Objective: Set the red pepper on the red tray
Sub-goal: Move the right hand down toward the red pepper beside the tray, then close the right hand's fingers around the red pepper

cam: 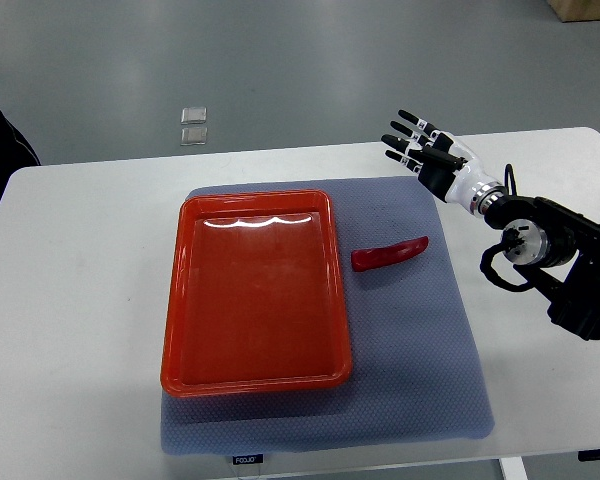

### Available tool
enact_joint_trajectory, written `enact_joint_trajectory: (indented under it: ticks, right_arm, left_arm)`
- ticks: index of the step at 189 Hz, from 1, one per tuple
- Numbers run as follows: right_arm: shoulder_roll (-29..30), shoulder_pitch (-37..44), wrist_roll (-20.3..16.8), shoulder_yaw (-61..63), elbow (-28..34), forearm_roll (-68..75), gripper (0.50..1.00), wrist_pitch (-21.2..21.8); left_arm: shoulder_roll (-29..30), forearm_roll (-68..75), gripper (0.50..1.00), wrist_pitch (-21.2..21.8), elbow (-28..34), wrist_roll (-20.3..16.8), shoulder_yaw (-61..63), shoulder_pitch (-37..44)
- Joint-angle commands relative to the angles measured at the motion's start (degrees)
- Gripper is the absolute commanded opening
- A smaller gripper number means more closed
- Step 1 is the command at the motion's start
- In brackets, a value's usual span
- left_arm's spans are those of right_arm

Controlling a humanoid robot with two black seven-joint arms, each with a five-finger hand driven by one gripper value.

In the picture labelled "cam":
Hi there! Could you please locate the red pepper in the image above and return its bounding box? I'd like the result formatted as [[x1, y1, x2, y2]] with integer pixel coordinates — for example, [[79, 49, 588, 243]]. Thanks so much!
[[350, 236, 429, 272]]

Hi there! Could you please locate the red plastic tray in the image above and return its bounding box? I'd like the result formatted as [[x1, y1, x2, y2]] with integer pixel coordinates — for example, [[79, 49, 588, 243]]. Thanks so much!
[[161, 190, 352, 399]]

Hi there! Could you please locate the black table label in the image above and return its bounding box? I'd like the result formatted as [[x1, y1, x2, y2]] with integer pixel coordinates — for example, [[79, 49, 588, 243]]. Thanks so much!
[[232, 454, 264, 466]]

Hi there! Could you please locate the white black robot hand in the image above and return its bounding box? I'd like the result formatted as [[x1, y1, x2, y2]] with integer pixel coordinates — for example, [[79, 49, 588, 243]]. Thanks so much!
[[381, 109, 497, 214]]

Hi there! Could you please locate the upper floor outlet plate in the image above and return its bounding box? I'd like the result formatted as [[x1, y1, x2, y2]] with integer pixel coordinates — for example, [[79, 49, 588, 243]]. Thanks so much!
[[181, 106, 207, 125]]

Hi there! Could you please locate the black table controller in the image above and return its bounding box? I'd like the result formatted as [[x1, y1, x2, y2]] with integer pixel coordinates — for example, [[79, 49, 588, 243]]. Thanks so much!
[[577, 449, 600, 462]]

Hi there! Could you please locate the blue-grey mesh mat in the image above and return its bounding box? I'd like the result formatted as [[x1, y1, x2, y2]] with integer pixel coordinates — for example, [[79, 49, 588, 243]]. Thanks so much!
[[161, 176, 494, 456]]

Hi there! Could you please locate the cardboard box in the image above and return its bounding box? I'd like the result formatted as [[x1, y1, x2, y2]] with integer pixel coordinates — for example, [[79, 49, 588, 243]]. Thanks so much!
[[547, 0, 600, 22]]

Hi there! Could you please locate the white table leg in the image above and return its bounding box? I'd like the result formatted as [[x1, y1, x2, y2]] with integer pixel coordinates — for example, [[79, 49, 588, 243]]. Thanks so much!
[[499, 457, 529, 480]]

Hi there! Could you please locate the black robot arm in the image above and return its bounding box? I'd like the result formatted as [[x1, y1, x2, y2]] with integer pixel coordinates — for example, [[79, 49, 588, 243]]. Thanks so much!
[[382, 110, 600, 341]]

